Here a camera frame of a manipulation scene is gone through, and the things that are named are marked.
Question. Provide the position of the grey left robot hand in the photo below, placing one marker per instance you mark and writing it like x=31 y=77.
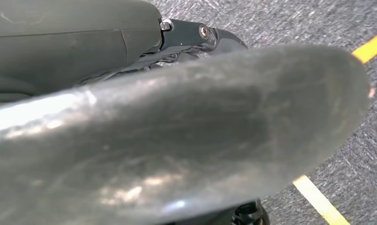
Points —
x=175 y=139

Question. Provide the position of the yellow floor tape square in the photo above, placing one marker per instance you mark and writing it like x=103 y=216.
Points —
x=318 y=202

